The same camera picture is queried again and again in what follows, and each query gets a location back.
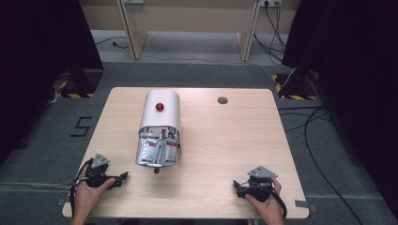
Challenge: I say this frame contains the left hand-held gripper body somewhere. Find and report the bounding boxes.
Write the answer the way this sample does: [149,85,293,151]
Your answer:
[84,153,115,188]

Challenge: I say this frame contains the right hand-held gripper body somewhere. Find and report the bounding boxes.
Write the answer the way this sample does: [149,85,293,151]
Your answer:
[245,165,279,203]

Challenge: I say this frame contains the white rounded storage box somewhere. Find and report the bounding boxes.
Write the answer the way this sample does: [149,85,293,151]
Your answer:
[139,89,181,135]

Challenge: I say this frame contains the person's right hand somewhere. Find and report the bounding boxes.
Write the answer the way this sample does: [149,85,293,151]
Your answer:
[244,177,284,218]

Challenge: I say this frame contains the person's left hand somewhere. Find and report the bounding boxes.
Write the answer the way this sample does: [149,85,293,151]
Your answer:
[73,177,116,217]

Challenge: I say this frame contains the pile of silver packets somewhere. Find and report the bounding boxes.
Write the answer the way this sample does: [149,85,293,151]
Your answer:
[136,127,180,167]

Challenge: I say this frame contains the hazard-striped stand base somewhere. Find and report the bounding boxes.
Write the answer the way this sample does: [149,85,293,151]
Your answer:
[270,72,317,101]
[51,69,104,99]

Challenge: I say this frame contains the black curtain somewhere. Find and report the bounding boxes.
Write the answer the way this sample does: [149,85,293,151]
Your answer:
[281,0,398,219]
[0,0,105,165]

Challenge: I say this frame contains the right hand-held gripper black cable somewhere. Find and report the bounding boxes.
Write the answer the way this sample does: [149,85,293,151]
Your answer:
[270,190,288,220]

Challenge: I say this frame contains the hand-held gripper black cable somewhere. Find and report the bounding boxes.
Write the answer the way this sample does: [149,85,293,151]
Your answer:
[69,157,95,218]
[270,190,288,220]

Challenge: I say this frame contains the left hand-held gripper black cable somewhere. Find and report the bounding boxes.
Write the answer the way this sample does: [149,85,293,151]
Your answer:
[69,157,95,218]

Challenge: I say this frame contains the black floor cables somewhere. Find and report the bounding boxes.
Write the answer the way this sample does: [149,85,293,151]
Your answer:
[277,104,365,225]

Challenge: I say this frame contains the black floor cable with plug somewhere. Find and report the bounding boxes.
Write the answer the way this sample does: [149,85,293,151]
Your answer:
[95,35,130,51]

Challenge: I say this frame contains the light wooden desk frame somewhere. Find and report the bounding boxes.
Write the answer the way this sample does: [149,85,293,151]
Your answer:
[115,0,262,63]

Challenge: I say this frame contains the black hanging power cables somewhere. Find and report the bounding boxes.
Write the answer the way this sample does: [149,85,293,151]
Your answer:
[253,2,288,64]

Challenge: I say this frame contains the white wall power outlet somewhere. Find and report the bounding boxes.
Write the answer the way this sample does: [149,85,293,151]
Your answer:
[260,0,283,8]

